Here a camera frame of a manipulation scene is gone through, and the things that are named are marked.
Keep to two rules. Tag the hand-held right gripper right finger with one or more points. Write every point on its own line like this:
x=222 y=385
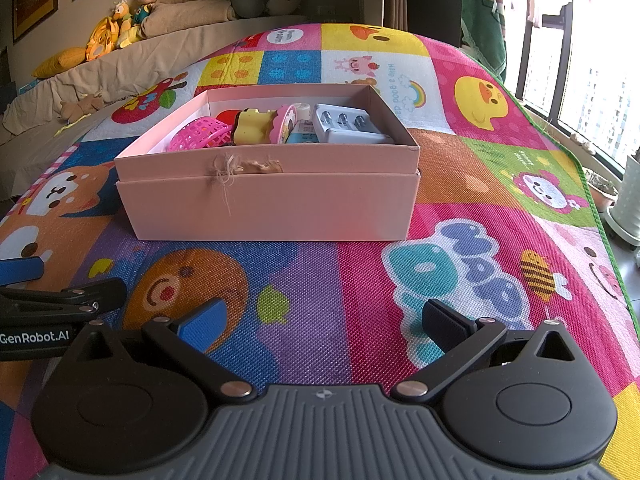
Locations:
x=445 y=321

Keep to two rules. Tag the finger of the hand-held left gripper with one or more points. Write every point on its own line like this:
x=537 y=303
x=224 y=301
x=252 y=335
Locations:
x=75 y=296
x=20 y=270

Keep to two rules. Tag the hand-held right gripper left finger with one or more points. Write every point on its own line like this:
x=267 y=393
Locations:
x=205 y=322

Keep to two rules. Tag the pink cardboard box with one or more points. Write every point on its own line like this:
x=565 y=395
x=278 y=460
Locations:
x=270 y=200

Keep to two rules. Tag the pink plastic basket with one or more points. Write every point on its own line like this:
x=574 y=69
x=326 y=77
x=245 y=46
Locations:
x=197 y=135

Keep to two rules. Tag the blue face mask packet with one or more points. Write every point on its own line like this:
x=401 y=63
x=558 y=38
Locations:
x=301 y=133

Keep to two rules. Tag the colourful cartoon play mat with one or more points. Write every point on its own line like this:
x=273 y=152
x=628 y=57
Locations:
x=350 y=280

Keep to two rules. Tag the frayed twine tie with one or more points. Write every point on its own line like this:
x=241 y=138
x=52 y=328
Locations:
x=240 y=166

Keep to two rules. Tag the small beige plush toy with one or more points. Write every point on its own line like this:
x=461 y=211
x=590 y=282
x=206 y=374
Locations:
x=82 y=106

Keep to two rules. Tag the yellow plastic toy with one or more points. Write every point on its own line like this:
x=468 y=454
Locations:
x=252 y=127

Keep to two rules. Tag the beige flower pot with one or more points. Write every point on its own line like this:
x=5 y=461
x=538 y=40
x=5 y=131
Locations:
x=602 y=192

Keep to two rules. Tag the red plastic toy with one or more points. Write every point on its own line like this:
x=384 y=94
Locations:
x=229 y=117

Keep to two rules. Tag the yellow pillow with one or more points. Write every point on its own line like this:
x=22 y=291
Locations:
x=60 y=62

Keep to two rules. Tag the pink scalloped round toy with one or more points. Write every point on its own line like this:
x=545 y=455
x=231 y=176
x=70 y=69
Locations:
x=285 y=122

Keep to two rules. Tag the white flower pot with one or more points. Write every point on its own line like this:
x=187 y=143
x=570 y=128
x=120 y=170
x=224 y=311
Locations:
x=627 y=205

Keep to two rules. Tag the white battery charger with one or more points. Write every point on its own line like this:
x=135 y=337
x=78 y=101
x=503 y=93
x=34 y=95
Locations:
x=350 y=122

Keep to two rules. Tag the small white jar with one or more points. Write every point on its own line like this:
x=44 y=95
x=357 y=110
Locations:
x=303 y=110

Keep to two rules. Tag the yellow duck plush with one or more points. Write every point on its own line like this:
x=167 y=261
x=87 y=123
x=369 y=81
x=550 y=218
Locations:
x=107 y=35

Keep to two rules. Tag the green hanging garment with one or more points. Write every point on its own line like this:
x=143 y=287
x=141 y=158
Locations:
x=482 y=30

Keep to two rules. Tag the beige folded blanket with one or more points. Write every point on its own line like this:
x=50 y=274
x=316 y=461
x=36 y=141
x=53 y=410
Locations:
x=195 y=7

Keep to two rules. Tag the pink hanging garment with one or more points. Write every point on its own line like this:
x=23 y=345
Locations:
x=535 y=7

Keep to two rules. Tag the dark window frame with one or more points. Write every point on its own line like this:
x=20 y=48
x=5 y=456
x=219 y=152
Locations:
x=565 y=60

